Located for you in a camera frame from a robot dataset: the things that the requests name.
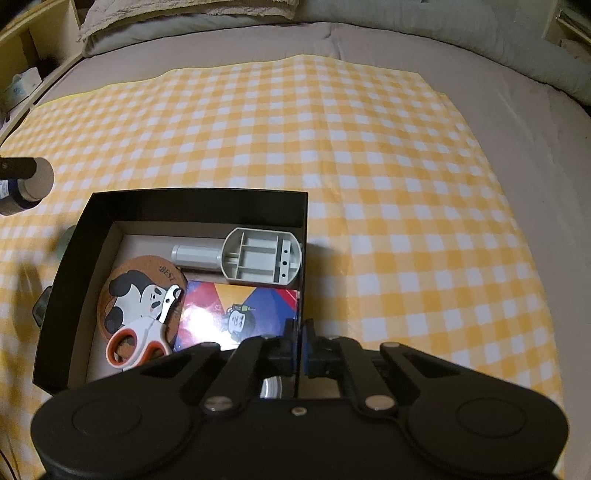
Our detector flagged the wooden shelf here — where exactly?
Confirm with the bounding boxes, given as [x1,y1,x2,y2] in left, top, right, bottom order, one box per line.
[0,0,83,141]

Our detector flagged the white tape roll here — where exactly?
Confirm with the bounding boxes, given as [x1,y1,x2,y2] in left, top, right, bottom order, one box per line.
[261,376,285,400]

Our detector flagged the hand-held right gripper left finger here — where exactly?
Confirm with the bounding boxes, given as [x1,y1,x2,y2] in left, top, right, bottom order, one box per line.
[139,318,299,419]

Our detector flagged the white tissue box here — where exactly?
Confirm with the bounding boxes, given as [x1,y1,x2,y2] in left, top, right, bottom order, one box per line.
[0,68,43,112]

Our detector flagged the beige fluffy pillow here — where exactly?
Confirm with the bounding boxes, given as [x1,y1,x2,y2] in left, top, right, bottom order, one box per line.
[78,0,303,52]

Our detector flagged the yellow checked cloth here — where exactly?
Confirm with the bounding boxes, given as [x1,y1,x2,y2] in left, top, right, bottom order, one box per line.
[0,54,567,480]

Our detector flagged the grey plastic handle tool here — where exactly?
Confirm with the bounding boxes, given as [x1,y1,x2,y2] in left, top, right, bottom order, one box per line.
[172,227,303,283]

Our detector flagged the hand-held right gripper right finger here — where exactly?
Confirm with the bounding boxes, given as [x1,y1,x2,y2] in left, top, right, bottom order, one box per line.
[301,320,445,412]

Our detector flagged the colourful playing card box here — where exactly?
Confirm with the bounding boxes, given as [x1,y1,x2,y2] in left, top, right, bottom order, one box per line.
[173,281,301,352]

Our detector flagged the white and orange scissors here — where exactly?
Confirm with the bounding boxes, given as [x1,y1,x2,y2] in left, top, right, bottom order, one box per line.
[106,285,184,369]

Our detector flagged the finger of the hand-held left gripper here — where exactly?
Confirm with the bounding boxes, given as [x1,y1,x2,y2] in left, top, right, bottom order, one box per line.
[0,158,38,182]

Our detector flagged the white shelf unit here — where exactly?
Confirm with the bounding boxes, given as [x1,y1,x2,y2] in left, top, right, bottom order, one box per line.
[545,0,591,61]

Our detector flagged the mint green tape measure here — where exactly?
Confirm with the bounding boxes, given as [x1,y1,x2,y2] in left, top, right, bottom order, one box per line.
[58,225,80,260]

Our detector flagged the black cardboard box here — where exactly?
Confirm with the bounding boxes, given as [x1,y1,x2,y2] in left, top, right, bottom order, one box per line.
[32,188,309,398]

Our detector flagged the round panda cork coaster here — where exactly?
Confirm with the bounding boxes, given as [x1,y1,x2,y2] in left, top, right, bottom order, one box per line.
[98,256,188,359]

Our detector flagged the blue bottle with silver cap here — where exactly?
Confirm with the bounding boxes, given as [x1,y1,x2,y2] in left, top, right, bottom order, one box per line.
[0,157,55,217]

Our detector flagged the grey duvet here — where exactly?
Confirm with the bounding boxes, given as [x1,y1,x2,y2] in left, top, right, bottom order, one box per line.
[83,0,591,112]

